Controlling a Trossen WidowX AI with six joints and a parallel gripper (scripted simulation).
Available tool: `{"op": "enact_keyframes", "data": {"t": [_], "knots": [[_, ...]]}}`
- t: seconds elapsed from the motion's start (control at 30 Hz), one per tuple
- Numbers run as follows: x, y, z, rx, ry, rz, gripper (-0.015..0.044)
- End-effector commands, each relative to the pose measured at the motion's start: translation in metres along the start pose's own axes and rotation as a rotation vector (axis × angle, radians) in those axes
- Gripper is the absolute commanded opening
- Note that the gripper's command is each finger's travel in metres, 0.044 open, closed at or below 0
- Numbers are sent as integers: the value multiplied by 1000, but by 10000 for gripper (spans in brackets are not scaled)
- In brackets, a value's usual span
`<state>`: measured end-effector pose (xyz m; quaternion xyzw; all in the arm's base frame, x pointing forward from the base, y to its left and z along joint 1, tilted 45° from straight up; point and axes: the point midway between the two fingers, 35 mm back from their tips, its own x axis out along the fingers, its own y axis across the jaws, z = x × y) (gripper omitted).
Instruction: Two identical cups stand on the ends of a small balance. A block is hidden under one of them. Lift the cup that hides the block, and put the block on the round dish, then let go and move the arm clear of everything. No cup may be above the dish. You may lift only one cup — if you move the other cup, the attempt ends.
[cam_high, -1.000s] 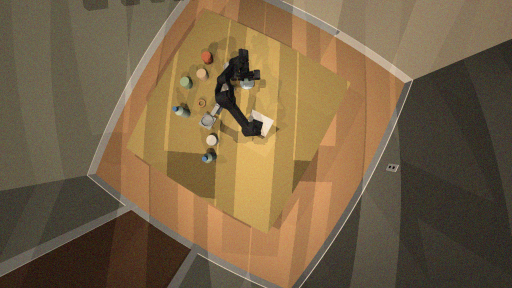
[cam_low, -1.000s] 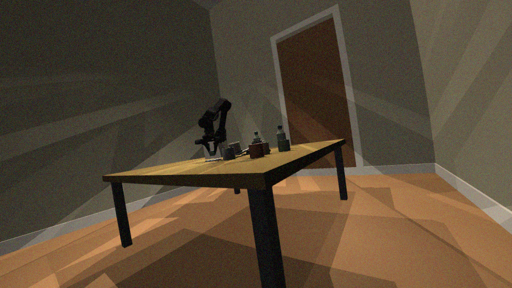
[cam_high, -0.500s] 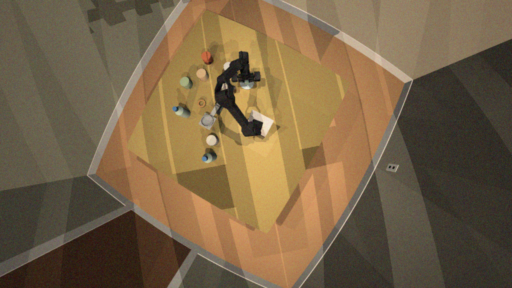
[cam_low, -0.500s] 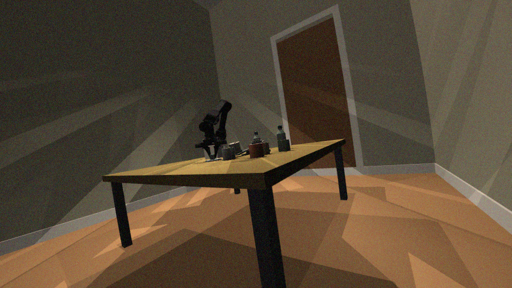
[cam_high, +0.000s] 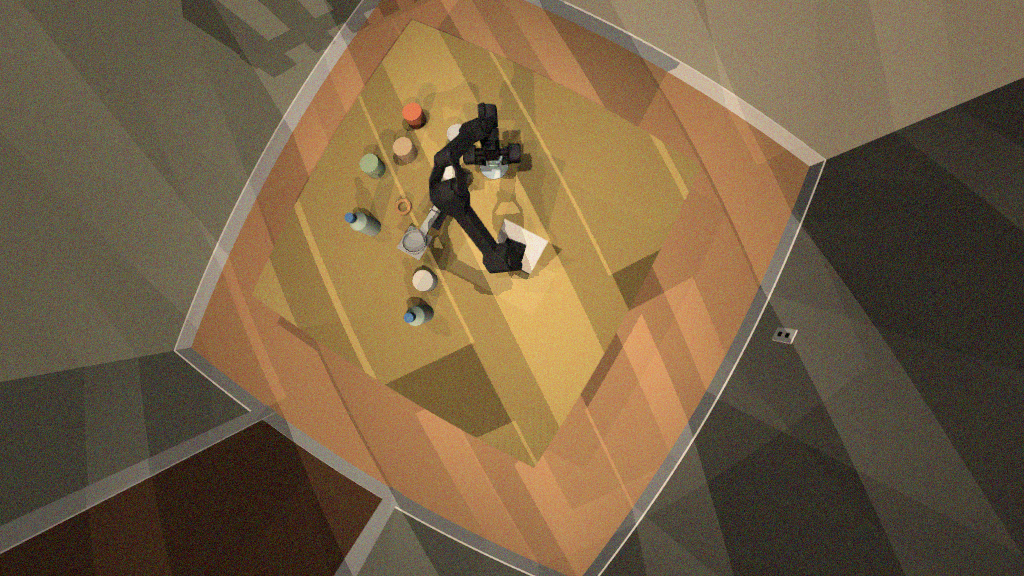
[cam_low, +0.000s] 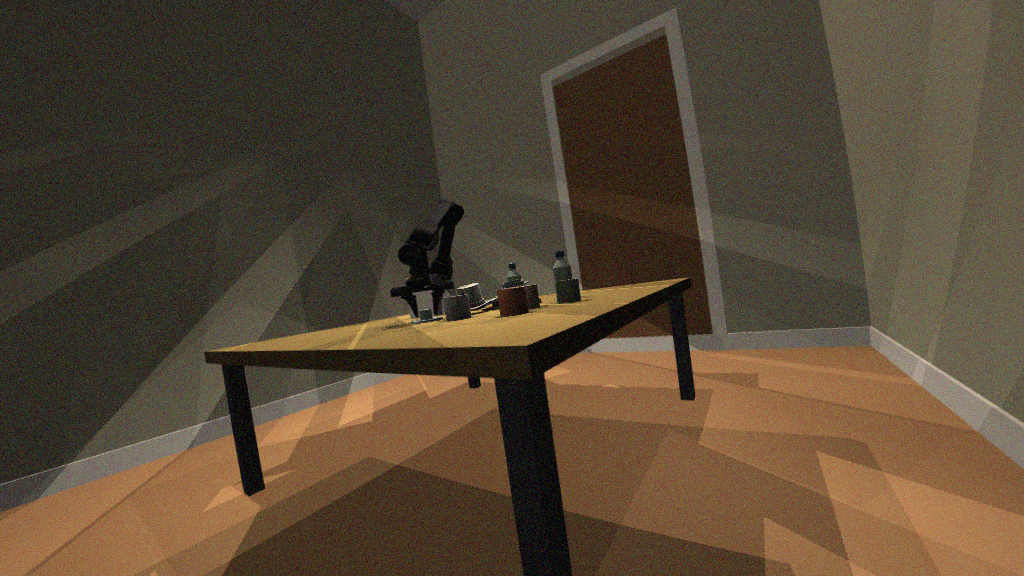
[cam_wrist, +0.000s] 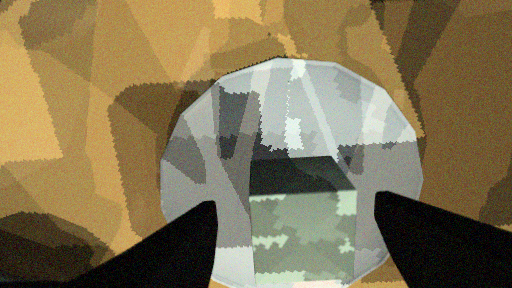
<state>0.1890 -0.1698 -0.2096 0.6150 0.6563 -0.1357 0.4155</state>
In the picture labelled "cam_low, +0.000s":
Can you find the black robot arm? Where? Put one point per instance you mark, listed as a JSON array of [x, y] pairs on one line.
[[425, 237]]

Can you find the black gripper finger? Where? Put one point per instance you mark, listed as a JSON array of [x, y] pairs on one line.
[[436, 298], [412, 302]]

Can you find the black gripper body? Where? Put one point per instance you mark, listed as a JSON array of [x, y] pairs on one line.
[[416, 270]]

